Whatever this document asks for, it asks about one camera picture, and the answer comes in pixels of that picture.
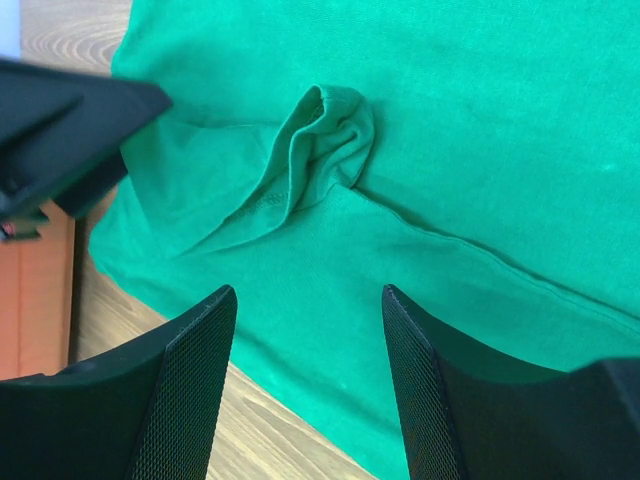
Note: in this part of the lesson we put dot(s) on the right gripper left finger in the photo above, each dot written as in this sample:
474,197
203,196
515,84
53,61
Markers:
146,409

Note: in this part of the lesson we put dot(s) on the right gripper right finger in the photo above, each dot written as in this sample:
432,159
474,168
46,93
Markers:
468,411

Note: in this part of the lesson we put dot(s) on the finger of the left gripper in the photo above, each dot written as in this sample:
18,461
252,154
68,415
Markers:
61,134

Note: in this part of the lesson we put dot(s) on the green t shirt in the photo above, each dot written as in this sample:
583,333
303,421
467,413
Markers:
482,156

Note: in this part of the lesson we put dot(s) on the orange plastic basket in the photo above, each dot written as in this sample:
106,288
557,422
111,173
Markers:
36,294

